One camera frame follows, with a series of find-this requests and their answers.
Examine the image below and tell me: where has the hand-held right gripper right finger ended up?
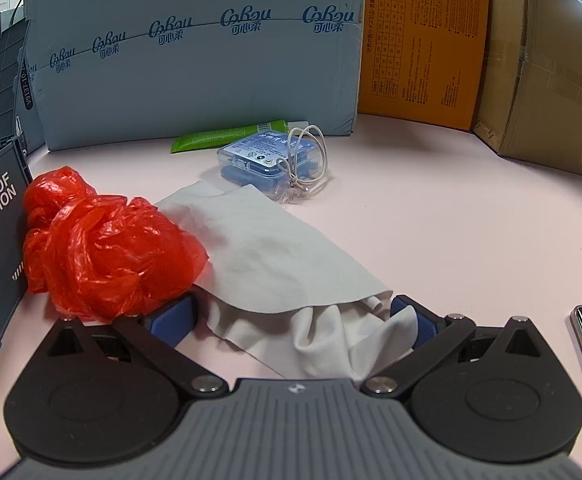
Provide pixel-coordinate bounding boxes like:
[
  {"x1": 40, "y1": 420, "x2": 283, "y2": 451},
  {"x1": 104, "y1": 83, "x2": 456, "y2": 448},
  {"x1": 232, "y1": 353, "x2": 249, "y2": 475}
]
[{"x1": 361, "y1": 295, "x2": 552, "y2": 400}]

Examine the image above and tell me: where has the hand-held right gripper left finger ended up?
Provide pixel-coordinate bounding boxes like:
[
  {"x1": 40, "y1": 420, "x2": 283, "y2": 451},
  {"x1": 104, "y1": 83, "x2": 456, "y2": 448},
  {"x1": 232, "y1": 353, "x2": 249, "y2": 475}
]
[{"x1": 33, "y1": 294, "x2": 226, "y2": 398}]

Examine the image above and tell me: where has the grey cloth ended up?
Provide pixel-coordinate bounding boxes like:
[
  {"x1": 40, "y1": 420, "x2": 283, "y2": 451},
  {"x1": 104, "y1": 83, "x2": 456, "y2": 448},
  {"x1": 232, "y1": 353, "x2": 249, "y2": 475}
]
[{"x1": 153, "y1": 180, "x2": 419, "y2": 381}]

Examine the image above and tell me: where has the clear blue plastic box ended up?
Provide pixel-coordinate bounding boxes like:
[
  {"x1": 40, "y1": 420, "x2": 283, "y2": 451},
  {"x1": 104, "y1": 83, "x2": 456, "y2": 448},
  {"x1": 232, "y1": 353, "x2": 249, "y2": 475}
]
[{"x1": 217, "y1": 129, "x2": 322, "y2": 198}]

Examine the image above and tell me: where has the white elastic cord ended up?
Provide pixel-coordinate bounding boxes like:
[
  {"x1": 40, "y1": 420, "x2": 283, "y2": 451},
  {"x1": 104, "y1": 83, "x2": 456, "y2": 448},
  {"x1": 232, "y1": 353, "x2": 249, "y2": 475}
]
[{"x1": 276, "y1": 125, "x2": 329, "y2": 205}]

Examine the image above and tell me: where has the light blue foam board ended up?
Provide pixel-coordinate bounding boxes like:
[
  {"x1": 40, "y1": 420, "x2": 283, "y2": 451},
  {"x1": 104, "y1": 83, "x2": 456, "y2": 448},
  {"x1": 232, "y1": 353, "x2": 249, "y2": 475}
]
[{"x1": 18, "y1": 0, "x2": 369, "y2": 153}]

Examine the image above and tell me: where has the brown cardboard box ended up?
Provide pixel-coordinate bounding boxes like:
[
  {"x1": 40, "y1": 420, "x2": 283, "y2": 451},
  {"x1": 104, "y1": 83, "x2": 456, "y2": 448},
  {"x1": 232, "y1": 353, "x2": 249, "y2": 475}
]
[{"x1": 473, "y1": 0, "x2": 582, "y2": 186}]

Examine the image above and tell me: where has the red plastic bag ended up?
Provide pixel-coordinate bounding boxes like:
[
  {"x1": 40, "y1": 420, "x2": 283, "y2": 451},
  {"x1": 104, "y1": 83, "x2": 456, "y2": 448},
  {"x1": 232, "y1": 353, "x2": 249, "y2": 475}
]
[{"x1": 22, "y1": 166, "x2": 209, "y2": 323}]

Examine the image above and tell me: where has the green tube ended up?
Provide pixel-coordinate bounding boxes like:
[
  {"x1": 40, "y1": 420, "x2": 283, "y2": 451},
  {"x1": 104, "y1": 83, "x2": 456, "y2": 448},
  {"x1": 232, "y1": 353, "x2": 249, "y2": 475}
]
[{"x1": 171, "y1": 119, "x2": 309, "y2": 155}]

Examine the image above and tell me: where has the pink desktop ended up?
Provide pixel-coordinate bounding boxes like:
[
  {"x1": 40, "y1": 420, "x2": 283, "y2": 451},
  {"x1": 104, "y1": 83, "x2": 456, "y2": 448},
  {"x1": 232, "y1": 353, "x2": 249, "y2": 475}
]
[{"x1": 0, "y1": 112, "x2": 582, "y2": 480}]

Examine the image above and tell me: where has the orange cardboard box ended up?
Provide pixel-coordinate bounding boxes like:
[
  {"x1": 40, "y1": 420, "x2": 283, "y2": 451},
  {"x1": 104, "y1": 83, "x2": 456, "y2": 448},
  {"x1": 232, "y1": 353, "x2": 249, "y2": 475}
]
[{"x1": 358, "y1": 0, "x2": 492, "y2": 133}]

